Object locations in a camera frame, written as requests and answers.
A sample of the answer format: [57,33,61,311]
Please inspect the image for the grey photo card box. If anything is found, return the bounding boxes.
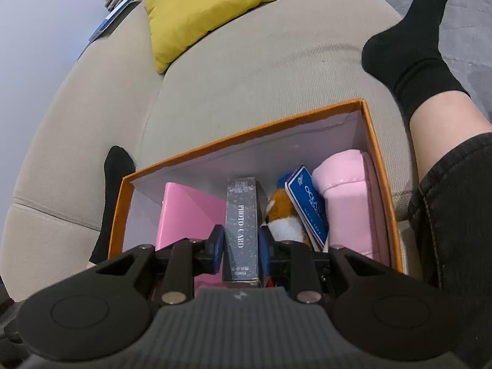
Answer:
[223,177,261,288]

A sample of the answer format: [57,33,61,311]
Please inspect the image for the orange white plush toy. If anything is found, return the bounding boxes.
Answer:
[263,189,311,247]

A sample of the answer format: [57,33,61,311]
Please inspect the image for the pink booklet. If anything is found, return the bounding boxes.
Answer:
[155,182,226,305]

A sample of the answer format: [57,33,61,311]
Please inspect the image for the orange cardboard box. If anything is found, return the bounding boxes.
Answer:
[109,99,404,272]

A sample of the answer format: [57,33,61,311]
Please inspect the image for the left leg black sock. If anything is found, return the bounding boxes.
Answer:
[89,146,135,265]

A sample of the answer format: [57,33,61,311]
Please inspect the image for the leg black sock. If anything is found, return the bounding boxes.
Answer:
[361,0,492,316]
[89,146,135,265]

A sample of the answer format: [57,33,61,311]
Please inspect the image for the beige sofa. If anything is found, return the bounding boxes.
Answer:
[1,0,415,301]

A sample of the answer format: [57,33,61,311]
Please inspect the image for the right leg black sock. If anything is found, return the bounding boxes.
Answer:
[361,0,492,316]

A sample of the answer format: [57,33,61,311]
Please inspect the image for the yellow cushion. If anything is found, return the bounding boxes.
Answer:
[144,0,276,74]

